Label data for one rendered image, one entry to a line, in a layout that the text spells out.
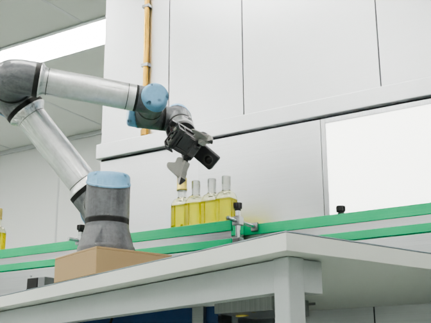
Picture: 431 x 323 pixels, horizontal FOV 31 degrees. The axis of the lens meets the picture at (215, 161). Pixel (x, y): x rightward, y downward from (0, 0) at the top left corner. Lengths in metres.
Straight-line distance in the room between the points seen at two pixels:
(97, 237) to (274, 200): 0.75
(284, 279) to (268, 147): 1.24
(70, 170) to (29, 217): 5.30
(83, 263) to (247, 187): 0.84
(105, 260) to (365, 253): 0.69
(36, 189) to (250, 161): 5.03
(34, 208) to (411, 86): 5.43
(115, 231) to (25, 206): 5.57
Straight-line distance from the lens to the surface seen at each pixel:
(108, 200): 2.02
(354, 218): 2.24
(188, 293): 1.63
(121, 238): 2.00
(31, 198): 7.52
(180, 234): 2.39
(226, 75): 2.80
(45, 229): 7.31
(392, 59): 2.55
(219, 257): 1.48
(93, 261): 1.89
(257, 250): 1.40
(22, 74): 2.14
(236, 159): 2.65
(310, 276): 1.44
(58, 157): 2.20
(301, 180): 2.51
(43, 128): 2.22
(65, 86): 2.14
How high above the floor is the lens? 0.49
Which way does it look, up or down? 16 degrees up
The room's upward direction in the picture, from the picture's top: straight up
